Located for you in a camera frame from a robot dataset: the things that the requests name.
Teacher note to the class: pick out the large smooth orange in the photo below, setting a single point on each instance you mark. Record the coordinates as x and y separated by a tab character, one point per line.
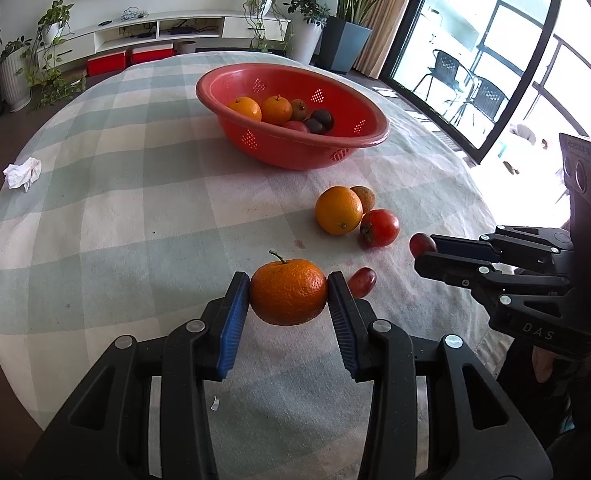
339	210

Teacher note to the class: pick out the crumpled white tissue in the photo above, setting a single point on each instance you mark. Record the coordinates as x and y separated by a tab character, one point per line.
22	174

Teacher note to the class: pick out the large-leaf plant in blue pot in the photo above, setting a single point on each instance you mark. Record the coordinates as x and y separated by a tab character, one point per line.
345	42

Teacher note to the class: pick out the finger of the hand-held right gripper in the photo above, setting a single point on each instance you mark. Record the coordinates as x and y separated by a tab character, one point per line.
445	266
465	247

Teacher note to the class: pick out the trailing plant in white pot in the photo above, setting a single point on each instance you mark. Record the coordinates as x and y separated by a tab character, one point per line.
52	30
263	5

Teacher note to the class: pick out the brown kiwi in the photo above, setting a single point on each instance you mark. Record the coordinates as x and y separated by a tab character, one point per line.
368	198
300	108

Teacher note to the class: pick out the green white checked tablecloth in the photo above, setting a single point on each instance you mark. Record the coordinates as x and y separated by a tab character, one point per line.
125	210

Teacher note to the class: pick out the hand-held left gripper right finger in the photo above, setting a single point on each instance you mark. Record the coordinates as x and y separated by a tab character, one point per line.
343	325

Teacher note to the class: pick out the dark orange mandarin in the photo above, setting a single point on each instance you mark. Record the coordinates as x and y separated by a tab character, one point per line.
289	292

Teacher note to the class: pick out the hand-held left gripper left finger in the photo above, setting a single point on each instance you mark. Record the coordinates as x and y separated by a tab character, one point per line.
233	325

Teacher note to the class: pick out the red plum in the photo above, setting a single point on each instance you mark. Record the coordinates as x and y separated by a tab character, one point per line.
363	281
422	243

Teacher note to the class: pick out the red plastic colander basket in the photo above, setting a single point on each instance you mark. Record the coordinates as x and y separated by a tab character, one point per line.
275	152

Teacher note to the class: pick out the small orange with stem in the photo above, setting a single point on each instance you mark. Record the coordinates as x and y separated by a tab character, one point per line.
277	110

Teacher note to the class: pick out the beige curtain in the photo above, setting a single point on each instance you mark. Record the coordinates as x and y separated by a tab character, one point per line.
383	35

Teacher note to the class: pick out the white television cabinet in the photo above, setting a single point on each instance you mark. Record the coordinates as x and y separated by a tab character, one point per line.
240	25

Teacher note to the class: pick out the bushy plant in white pot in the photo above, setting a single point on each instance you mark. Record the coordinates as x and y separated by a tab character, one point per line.
308	40

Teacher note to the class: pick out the round orange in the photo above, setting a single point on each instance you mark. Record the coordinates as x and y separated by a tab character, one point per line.
244	109

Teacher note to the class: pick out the black balcony chair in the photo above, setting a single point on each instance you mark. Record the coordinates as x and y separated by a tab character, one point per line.
445	67
485	97

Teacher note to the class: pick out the plant in white ribbed pot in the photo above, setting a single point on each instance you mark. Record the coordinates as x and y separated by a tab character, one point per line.
15	82

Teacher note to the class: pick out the red storage box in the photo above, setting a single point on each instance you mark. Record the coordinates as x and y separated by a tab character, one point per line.
153	54
106	64

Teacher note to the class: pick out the grey empty flowerpot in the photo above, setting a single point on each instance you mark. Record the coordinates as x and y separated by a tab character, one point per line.
186	46

